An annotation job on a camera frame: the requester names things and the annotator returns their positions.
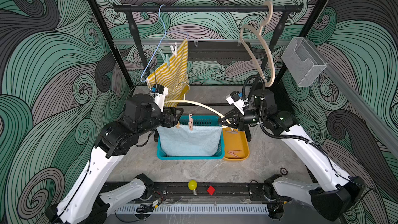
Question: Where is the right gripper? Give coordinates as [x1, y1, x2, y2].
[218, 108, 265, 132]

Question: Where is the cream plastic hanger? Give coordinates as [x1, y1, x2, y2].
[164, 100, 225, 118]

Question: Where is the black clothes rack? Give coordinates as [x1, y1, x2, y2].
[113, 1, 311, 143]

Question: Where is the red diamond marker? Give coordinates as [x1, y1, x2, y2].
[207, 186, 216, 196]

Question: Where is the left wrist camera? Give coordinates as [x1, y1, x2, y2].
[150, 84, 169, 112]

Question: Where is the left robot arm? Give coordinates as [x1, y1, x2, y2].
[46, 93, 183, 224]

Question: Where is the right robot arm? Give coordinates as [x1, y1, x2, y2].
[218, 76, 365, 222]

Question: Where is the clear acrylic wall box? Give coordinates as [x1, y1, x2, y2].
[282, 37, 328, 87]

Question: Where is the blue wire hanger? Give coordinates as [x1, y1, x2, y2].
[140, 4, 167, 83]

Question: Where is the yellow light bulb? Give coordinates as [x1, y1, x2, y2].
[188, 180, 198, 196]

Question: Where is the black case on floor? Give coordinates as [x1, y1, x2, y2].
[250, 83, 295, 119]

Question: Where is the light blue towel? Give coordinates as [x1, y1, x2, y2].
[157, 125, 222, 157]

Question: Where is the black wall shelf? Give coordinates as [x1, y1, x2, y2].
[188, 41, 251, 64]

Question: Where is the yellow plastic tray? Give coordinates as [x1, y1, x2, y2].
[222, 128, 250, 161]

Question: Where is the yellow striped towel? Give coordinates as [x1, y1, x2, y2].
[146, 39, 189, 101]

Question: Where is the pink wooden hanger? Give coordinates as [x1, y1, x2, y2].
[239, 0, 276, 88]

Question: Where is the green clothespin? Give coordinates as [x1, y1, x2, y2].
[160, 50, 170, 66]

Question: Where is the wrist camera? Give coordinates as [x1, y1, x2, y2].
[150, 84, 169, 112]
[226, 91, 248, 116]

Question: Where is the white slotted cable duct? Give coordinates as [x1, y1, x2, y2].
[114, 203, 270, 216]

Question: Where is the poker chip on floor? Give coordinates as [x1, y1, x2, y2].
[279, 168, 288, 176]

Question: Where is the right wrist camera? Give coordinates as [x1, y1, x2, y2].
[226, 91, 248, 116]

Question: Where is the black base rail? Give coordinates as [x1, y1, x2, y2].
[102, 181, 330, 204]

